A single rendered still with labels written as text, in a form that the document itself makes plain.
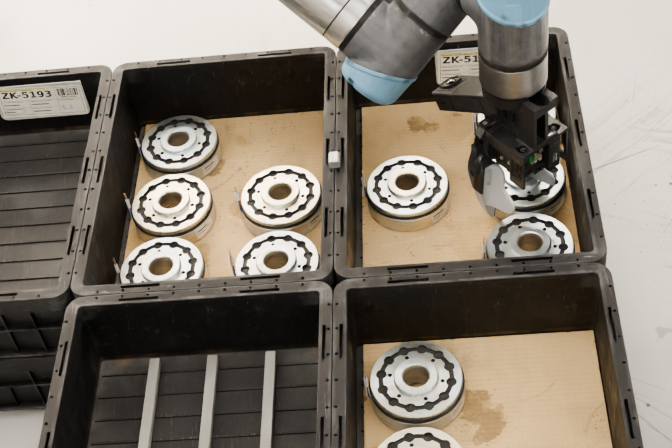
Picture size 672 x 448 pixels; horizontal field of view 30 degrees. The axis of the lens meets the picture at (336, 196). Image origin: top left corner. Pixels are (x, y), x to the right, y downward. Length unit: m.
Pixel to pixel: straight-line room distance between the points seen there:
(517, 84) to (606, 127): 0.51
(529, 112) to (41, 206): 0.67
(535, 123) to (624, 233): 0.37
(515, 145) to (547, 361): 0.24
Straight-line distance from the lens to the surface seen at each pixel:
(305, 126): 1.70
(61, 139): 1.78
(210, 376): 1.44
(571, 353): 1.43
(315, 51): 1.66
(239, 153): 1.68
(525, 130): 1.41
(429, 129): 1.67
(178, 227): 1.57
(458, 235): 1.54
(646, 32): 2.02
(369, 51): 1.40
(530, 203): 1.53
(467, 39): 1.65
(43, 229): 1.67
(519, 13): 1.30
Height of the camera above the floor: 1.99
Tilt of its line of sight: 46 degrees down
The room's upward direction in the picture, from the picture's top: 10 degrees counter-clockwise
